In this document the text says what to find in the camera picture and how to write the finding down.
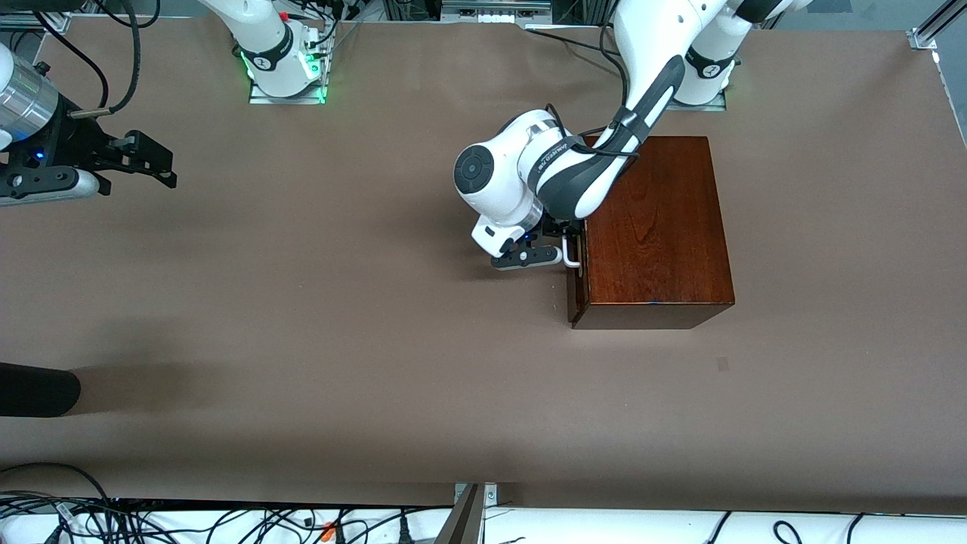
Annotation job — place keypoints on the dark brown wooden cabinet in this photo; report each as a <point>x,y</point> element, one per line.
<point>665,242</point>

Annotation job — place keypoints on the aluminium mount post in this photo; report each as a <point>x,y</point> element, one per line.
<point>464,521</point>

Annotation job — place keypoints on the black cylinder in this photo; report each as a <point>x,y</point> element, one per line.
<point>38,389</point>

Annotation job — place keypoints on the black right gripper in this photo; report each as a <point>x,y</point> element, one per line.
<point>73,143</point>

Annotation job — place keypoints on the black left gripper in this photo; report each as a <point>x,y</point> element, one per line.
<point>557,228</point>

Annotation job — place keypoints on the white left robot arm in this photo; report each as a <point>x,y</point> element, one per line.
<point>498,181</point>

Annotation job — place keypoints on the grey power strip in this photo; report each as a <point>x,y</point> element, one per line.
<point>491,7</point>

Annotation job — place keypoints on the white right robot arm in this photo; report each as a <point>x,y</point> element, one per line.
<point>261,41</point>

